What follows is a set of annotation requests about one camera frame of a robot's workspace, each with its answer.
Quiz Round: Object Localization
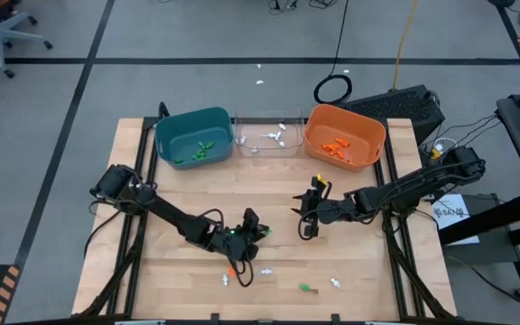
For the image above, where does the white printed paper sheet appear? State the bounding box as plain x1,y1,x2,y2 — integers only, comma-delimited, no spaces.
431,193,481,247

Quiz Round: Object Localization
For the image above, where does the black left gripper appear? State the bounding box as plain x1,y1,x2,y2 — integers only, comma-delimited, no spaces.
218,208,271,263

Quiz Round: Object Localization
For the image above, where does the black computer tower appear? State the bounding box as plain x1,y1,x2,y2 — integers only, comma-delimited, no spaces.
337,84,447,146

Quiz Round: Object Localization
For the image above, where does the thin yellow cable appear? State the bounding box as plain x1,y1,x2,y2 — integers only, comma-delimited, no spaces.
391,0,420,91

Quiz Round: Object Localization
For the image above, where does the orange plastic bin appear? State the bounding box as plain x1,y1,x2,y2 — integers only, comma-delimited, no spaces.
303,103,387,173

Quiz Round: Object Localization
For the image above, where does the teal plastic bin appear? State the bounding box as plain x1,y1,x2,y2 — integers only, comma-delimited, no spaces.
154,106,236,172

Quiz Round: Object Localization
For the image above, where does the clear plastic bin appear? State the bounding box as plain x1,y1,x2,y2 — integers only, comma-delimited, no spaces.
233,110,307,159

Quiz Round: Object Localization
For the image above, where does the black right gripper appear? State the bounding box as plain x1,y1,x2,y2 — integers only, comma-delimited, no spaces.
291,177,354,240

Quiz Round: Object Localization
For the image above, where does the black coiled cable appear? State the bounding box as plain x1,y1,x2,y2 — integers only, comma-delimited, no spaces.
312,0,354,106

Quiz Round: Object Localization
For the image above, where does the black table frame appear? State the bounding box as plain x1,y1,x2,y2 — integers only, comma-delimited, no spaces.
72,101,459,325

